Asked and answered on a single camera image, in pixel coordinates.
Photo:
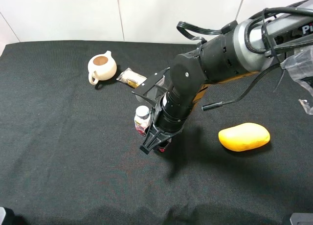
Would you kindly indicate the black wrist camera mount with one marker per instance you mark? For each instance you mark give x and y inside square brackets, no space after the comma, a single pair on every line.
[147,91]

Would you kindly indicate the yellow mango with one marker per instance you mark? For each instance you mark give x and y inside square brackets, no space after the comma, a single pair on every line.
[244,137]

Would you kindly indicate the clear plastic wrap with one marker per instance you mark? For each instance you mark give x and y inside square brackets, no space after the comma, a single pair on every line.
[300,67]

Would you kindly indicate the black table cloth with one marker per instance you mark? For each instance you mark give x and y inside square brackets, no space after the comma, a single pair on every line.
[69,152]

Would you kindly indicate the small white pill bottle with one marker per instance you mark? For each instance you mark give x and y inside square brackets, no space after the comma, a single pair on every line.
[142,119]

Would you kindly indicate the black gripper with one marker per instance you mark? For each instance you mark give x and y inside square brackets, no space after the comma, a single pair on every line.
[168,120]

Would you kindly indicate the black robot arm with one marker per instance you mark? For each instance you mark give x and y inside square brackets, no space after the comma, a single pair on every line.
[255,46]

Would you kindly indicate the wrapped snack bar packet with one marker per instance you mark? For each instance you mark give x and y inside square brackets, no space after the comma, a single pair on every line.
[131,78]

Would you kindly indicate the grey robot base left corner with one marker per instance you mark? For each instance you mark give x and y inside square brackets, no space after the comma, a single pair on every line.
[2,215]

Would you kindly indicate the cream ceramic teapot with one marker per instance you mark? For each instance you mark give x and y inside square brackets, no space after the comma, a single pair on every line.
[101,67]

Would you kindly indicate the grey robot base right corner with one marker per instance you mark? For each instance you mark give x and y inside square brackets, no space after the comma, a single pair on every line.
[301,219]

